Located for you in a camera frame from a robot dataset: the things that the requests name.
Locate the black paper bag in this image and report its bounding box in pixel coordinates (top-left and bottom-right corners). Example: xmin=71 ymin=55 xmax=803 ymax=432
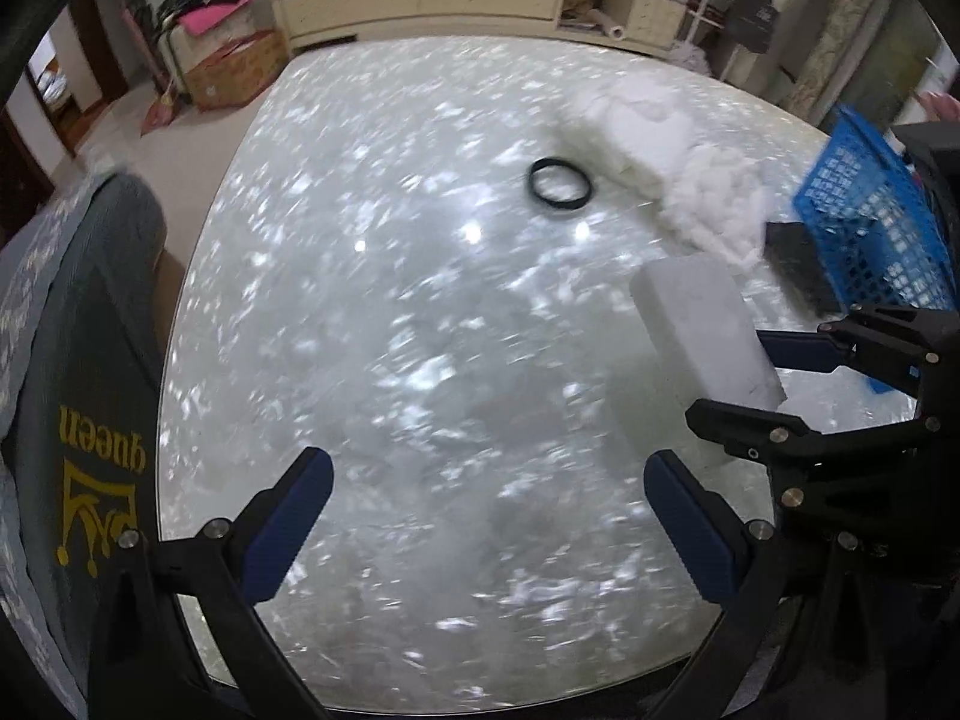
xmin=724 ymin=0 xmax=781 ymax=53

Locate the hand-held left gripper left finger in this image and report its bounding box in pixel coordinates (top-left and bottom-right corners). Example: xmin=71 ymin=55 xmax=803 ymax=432
xmin=86 ymin=447 xmax=335 ymax=720

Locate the white foam block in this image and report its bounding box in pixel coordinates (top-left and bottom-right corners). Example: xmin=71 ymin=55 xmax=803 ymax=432
xmin=628 ymin=255 xmax=788 ymax=410

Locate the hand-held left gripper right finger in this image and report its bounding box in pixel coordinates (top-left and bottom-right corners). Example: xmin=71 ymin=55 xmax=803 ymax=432
xmin=643 ymin=450 xmax=886 ymax=720

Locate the black sponge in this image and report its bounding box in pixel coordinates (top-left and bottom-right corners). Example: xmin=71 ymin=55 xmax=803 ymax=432
xmin=763 ymin=219 xmax=845 ymax=316

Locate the brown cardboard box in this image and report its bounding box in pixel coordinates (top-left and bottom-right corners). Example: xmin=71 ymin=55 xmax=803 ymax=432
xmin=182 ymin=30 xmax=290 ymax=112

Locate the chair with grey cover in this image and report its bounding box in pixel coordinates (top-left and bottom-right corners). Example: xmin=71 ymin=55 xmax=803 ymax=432
xmin=0 ymin=172 xmax=188 ymax=720

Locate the blue plastic basket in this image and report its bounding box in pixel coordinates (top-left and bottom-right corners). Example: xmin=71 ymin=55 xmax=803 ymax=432
xmin=793 ymin=103 xmax=957 ymax=397

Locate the white metal rack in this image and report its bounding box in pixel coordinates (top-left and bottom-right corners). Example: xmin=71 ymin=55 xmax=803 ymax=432
xmin=679 ymin=0 xmax=777 ymax=80

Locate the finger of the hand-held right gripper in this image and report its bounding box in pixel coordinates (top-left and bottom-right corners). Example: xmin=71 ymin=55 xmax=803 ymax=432
xmin=756 ymin=304 xmax=942 ymax=396
xmin=685 ymin=397 xmax=927 ymax=522

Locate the white textured towel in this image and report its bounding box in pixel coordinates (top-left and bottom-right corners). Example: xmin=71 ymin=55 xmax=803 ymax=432
xmin=559 ymin=79 xmax=698 ymax=196

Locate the patterned beige curtain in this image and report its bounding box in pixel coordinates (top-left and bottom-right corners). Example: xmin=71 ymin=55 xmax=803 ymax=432
xmin=780 ymin=0 xmax=901 ymax=121

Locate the white paper roll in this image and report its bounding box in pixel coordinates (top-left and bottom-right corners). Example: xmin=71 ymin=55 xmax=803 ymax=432
xmin=559 ymin=11 xmax=629 ymax=42

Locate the white cotton wad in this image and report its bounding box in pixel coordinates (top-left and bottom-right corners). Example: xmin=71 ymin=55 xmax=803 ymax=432
xmin=660 ymin=142 xmax=770 ymax=275

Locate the white plastic bag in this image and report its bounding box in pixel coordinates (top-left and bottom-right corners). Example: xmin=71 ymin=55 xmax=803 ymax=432
xmin=671 ymin=41 xmax=713 ymax=76

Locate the black elastic ring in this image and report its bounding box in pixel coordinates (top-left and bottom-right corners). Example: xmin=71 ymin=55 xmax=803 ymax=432
xmin=526 ymin=157 xmax=593 ymax=215

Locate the pink broom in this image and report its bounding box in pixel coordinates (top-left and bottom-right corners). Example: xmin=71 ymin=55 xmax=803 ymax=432
xmin=120 ymin=4 xmax=185 ymax=132

